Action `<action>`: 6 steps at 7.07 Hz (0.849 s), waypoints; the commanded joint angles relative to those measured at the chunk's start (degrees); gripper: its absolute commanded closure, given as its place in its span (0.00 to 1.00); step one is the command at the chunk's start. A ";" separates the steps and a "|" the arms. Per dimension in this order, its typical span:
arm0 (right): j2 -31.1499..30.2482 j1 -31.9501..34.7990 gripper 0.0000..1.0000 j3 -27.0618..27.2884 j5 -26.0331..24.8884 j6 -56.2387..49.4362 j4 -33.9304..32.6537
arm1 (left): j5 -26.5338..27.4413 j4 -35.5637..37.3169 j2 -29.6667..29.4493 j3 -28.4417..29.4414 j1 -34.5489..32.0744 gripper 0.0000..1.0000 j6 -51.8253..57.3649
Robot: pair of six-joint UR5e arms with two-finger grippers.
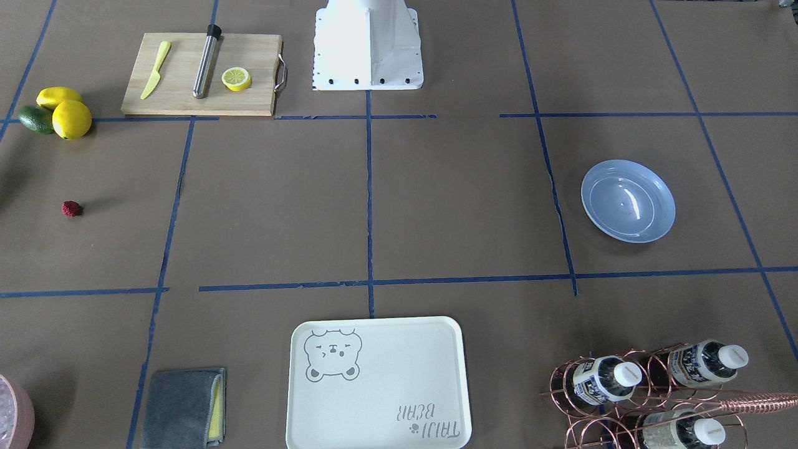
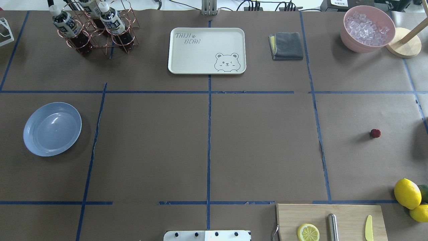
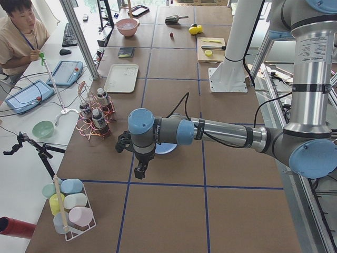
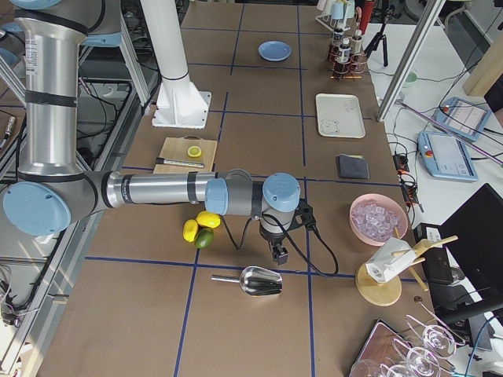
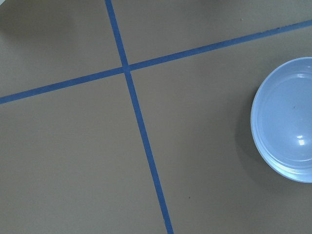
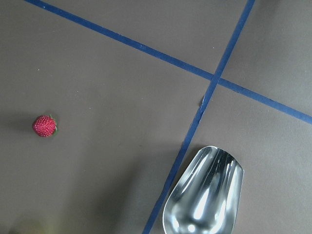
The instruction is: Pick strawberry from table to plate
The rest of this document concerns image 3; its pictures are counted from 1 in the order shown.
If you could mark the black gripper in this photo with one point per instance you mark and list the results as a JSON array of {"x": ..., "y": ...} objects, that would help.
[{"x": 144, "y": 157}]

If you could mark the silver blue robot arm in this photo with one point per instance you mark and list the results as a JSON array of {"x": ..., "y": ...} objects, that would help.
[{"x": 304, "y": 144}]

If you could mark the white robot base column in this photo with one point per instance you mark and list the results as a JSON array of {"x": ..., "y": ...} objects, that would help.
[{"x": 229, "y": 76}]

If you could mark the light blue plate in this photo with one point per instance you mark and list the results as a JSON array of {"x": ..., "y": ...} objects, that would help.
[{"x": 165, "y": 148}]

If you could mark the dark drink bottle front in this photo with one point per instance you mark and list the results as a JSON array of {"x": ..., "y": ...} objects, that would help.
[{"x": 99, "y": 122}]

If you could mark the dark drink bottle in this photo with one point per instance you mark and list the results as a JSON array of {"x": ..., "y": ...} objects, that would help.
[
  {"x": 99, "y": 122},
  {"x": 86, "y": 110},
  {"x": 103, "y": 99}
]

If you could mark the pink plastic cup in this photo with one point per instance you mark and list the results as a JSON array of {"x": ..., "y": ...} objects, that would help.
[{"x": 81, "y": 216}]

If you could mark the white plastic cup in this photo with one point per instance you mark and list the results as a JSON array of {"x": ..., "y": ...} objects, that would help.
[{"x": 75, "y": 200}]

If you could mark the dark drink bottle left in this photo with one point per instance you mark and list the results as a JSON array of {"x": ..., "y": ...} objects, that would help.
[{"x": 86, "y": 110}]

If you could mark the dark drink bottle back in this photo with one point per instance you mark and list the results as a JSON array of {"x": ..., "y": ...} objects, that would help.
[{"x": 103, "y": 99}]

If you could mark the white rectangular tray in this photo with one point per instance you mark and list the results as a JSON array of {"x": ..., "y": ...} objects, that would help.
[{"x": 121, "y": 78}]

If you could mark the yellow plastic cup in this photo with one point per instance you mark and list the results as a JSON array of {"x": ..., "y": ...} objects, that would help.
[{"x": 54, "y": 204}]

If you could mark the mint green plastic cup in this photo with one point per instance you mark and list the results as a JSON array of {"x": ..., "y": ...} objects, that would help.
[{"x": 49, "y": 190}]

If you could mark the pale blue plastic cup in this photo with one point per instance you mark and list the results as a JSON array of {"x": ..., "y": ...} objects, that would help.
[{"x": 58, "y": 224}]

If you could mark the green bowl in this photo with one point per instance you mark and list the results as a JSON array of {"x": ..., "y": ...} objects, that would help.
[{"x": 43, "y": 129}]

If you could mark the dark sponge pad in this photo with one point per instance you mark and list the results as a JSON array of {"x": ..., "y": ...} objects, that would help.
[{"x": 126, "y": 52}]

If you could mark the blue teach pendant far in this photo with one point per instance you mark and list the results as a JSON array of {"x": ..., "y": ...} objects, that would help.
[{"x": 67, "y": 72}]

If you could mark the blue teach pendant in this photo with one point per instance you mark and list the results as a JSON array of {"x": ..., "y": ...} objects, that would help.
[
  {"x": 67, "y": 72},
  {"x": 29, "y": 97}
]

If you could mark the blue teach pendant near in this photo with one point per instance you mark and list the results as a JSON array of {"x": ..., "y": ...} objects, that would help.
[{"x": 29, "y": 97}]

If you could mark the wooden cutting board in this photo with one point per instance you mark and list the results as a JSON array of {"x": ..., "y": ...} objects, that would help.
[{"x": 218, "y": 55}]

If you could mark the lemon half slice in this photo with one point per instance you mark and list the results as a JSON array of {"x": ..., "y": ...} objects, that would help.
[{"x": 208, "y": 53}]

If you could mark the black computer mouse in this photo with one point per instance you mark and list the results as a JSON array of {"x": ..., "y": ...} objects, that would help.
[{"x": 65, "y": 51}]

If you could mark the pink bowl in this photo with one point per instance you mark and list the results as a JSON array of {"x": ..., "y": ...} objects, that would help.
[{"x": 127, "y": 26}]

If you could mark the red cylinder tube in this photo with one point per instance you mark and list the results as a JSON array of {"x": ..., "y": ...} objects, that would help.
[{"x": 17, "y": 228}]

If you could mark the black keyboard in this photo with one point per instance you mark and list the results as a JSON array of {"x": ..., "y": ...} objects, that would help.
[{"x": 69, "y": 38}]

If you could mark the yellow lemon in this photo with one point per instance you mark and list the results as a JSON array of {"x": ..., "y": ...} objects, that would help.
[{"x": 193, "y": 30}]

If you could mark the yellow plastic knife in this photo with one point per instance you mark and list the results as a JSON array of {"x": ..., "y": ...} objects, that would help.
[{"x": 213, "y": 41}]

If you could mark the white pole stand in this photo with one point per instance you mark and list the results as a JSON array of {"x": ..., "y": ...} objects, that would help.
[{"x": 64, "y": 110}]

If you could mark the green metal scoop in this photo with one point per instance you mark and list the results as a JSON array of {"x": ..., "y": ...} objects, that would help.
[{"x": 174, "y": 19}]

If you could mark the seated person beige shirt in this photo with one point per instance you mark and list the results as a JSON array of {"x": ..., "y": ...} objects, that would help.
[{"x": 22, "y": 37}]

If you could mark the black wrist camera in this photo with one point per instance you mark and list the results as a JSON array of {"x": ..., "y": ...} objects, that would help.
[{"x": 124, "y": 142}]

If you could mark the copper wire bottle rack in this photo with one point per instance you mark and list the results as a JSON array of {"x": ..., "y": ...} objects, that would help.
[{"x": 85, "y": 126}]

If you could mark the wooden basket handle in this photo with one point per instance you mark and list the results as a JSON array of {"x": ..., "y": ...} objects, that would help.
[{"x": 60, "y": 203}]

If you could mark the white wire cup basket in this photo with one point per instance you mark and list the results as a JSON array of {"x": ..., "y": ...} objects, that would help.
[{"x": 75, "y": 230}]

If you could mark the black handled knife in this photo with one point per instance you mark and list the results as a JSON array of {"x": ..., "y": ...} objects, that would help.
[{"x": 207, "y": 47}]

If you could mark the black tray frame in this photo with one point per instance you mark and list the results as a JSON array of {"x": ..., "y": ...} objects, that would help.
[{"x": 139, "y": 10}]

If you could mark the aluminium frame post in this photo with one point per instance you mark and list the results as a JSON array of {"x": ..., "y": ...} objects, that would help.
[{"x": 72, "y": 19}]

